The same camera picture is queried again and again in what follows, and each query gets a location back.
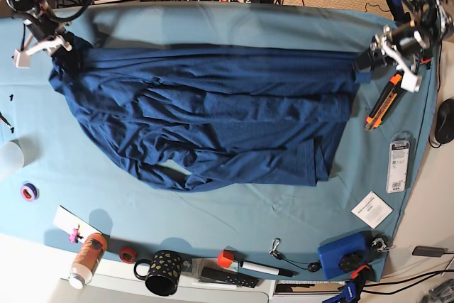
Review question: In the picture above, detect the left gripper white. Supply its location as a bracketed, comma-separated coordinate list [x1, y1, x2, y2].
[353, 24, 422, 92]

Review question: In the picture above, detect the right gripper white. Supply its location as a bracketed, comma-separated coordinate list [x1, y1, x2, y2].
[13, 32, 85, 72]

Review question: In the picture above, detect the dark blue t-shirt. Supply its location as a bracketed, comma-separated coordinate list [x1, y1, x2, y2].
[49, 41, 372, 191]

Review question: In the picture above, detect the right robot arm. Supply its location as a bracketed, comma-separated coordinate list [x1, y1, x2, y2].
[6, 0, 93, 69]

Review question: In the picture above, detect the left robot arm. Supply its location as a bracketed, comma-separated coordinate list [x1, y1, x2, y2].
[353, 0, 453, 92]

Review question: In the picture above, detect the orange black utility knife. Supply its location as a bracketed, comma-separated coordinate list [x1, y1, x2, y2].
[365, 71, 404, 131]

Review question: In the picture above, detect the black computer mouse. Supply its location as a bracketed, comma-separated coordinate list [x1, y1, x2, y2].
[434, 98, 454, 145]

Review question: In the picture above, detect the packaged bit set blister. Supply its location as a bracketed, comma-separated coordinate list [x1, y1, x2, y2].
[386, 131, 411, 194]

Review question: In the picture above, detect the translucent plastic cup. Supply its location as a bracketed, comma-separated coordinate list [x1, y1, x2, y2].
[0, 141, 25, 181]

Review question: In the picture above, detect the purple tape roll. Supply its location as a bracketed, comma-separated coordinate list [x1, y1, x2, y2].
[21, 182, 38, 202]

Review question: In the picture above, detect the white square paper leaflet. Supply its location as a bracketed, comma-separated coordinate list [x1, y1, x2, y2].
[351, 192, 393, 229]

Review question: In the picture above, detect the white paper card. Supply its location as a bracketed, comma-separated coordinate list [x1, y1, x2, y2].
[52, 206, 87, 237]

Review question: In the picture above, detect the pink small clip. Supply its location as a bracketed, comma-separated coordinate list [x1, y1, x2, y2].
[68, 225, 84, 243]

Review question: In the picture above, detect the orange plastic bottle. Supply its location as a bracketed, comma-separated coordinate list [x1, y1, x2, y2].
[68, 233, 108, 290]

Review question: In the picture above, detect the blue plastic case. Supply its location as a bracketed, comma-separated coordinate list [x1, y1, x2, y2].
[317, 232, 371, 280]

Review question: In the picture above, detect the black power adapter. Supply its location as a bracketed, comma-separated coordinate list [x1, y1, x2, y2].
[412, 246, 447, 258]

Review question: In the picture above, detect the red tape roll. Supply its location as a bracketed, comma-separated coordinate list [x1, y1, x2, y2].
[118, 247, 137, 264]

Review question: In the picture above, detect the black mug gold pattern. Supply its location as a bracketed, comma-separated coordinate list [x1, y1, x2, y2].
[133, 250, 183, 297]

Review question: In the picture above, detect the blue orange clamp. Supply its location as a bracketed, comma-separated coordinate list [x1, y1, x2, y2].
[323, 264, 375, 303]

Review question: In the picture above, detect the white black marker pen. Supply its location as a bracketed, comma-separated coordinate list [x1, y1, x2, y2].
[238, 261, 297, 277]

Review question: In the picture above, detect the red orange cube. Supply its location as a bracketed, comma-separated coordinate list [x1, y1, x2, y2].
[217, 250, 235, 269]

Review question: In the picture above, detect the black remote control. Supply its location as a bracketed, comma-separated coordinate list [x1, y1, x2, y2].
[200, 267, 260, 288]

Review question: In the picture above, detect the carabiner with black lanyard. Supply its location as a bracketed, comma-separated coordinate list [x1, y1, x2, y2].
[269, 238, 322, 273]

